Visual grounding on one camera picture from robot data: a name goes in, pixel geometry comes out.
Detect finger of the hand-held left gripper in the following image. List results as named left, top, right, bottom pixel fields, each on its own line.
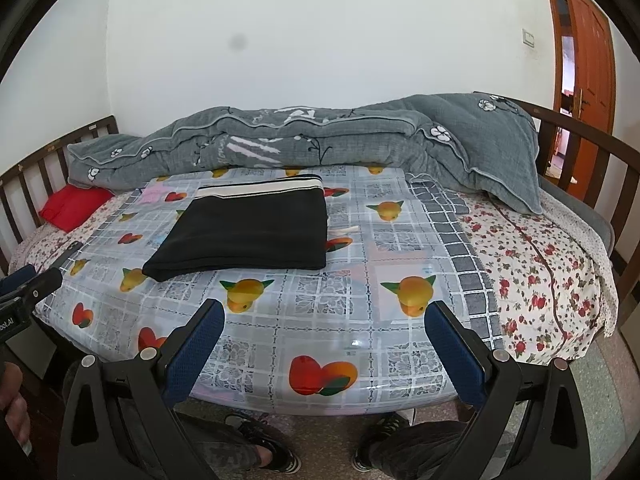
left=0, top=266, right=64, bottom=307
left=47, top=241, right=84, bottom=273

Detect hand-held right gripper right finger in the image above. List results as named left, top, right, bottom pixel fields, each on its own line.
left=424, top=300, right=593, bottom=480

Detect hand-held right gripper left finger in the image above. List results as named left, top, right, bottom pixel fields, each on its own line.
left=57, top=298, right=226, bottom=480

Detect black pants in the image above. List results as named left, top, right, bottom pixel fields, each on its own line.
left=142, top=174, right=328, bottom=282

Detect person's left hand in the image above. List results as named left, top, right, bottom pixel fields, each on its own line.
left=0, top=362, right=32, bottom=443

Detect red pillow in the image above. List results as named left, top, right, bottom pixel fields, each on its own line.
left=39, top=185, right=115, bottom=233

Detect person's right leg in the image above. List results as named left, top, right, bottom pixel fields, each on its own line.
left=370, top=420, right=516, bottom=480

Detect person's leg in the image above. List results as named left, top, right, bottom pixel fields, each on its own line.
left=175, top=412, right=276, bottom=480
left=370, top=420, right=516, bottom=480

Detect person's left leg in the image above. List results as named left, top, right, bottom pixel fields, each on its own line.
left=175, top=412, right=276, bottom=480

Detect person's right black sneaker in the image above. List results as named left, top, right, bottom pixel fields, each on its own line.
left=352, top=410, right=416, bottom=473

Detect person's black sneaker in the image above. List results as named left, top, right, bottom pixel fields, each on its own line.
left=352, top=410, right=416, bottom=473
left=224, top=410, right=301, bottom=475

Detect red floral bed sheet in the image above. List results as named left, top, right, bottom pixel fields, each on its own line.
left=10, top=180, right=621, bottom=363

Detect person's left black sneaker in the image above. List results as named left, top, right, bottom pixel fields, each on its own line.
left=224, top=410, right=301, bottom=475

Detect fruit-print plastic bed cover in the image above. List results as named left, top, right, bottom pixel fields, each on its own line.
left=37, top=165, right=503, bottom=408

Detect dark wooden slatted bed end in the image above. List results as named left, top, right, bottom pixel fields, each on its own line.
left=0, top=115, right=121, bottom=261
left=472, top=91, right=640, bottom=281

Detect grey mattress pad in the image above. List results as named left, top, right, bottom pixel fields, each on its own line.
left=540, top=175, right=616, bottom=247

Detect grey flower-print quilt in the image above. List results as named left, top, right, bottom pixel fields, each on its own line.
left=66, top=92, right=543, bottom=217

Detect orange wooden door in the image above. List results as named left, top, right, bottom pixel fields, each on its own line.
left=540, top=0, right=618, bottom=181

